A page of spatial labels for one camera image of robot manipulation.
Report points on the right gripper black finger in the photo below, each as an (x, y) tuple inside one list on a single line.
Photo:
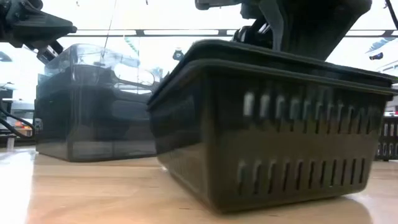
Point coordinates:
[(252, 34), (275, 25)]

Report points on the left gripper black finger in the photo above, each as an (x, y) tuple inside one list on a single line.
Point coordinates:
[(43, 29), (49, 53)]

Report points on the smoky grey plastic basket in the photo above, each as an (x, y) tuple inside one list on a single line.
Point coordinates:
[(93, 137), (62, 79)]

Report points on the black slotted plastic basket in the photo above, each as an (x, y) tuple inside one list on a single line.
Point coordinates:
[(388, 137), (217, 51), (280, 174)]

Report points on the clear plastic basket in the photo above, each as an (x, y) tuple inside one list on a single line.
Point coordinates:
[(87, 53)]

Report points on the black aluminium table frame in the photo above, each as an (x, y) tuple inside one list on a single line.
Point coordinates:
[(186, 32)]

